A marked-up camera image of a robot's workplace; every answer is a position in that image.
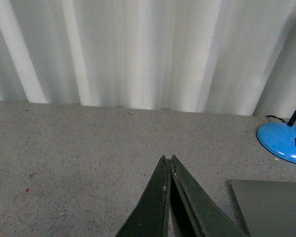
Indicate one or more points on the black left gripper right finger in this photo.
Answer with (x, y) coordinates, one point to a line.
(194, 213)

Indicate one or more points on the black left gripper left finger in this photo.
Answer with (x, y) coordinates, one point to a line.
(150, 218)

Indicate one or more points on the grey laptop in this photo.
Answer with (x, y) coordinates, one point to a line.
(268, 208)

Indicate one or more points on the blue desk lamp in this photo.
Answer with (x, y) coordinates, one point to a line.
(279, 138)

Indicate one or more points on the white curtain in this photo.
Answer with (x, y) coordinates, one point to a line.
(217, 56)

